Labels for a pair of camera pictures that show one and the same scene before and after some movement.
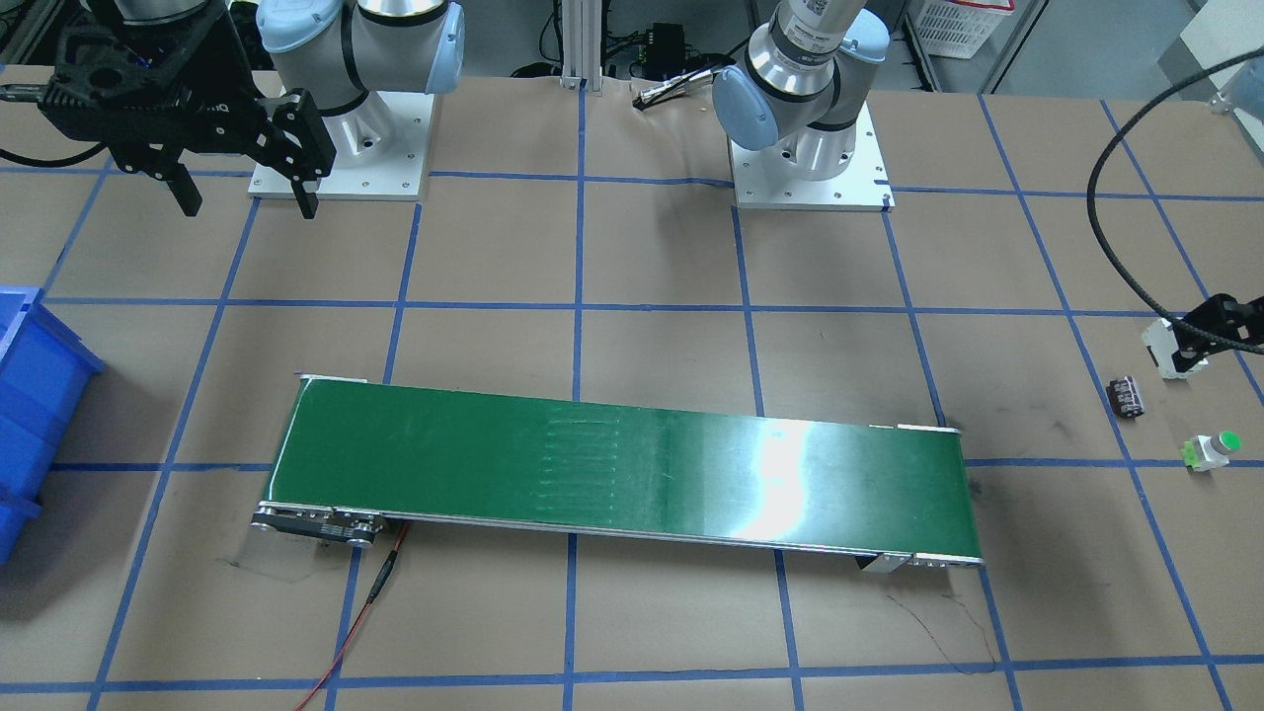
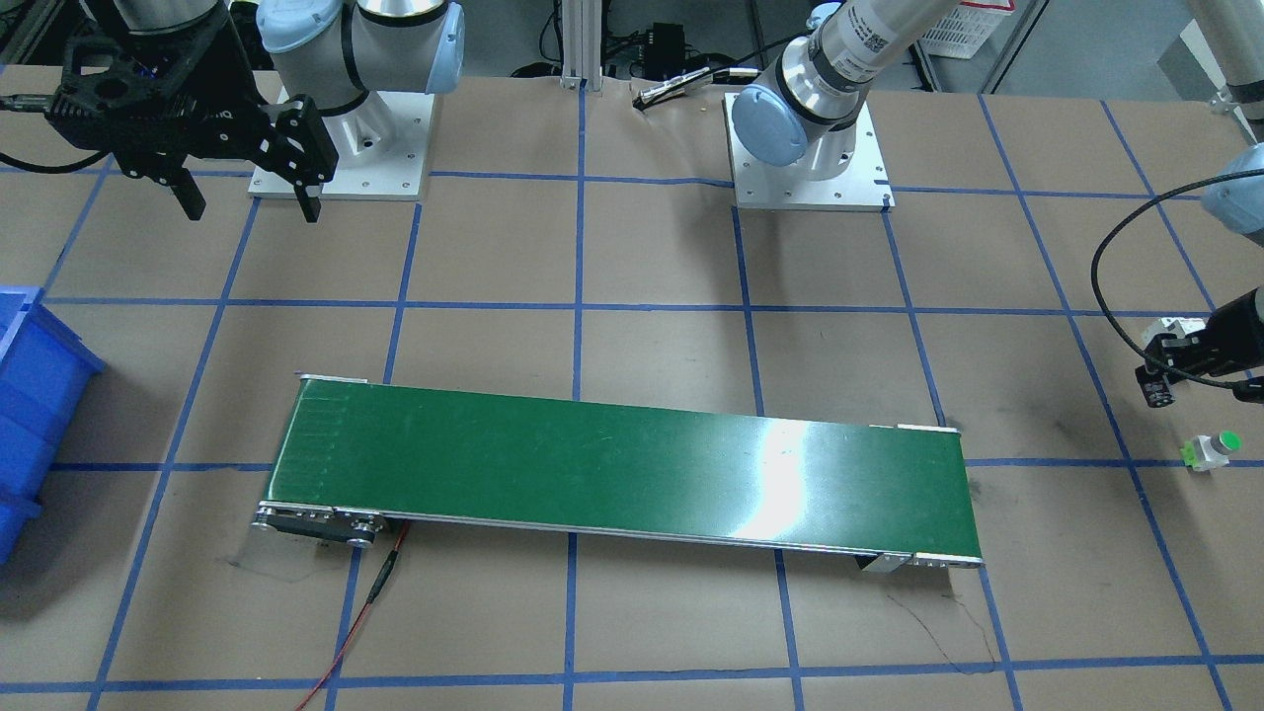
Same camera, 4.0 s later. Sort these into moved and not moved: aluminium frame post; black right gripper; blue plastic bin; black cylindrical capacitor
Moved: black cylindrical capacitor
Not moved: blue plastic bin; aluminium frame post; black right gripper
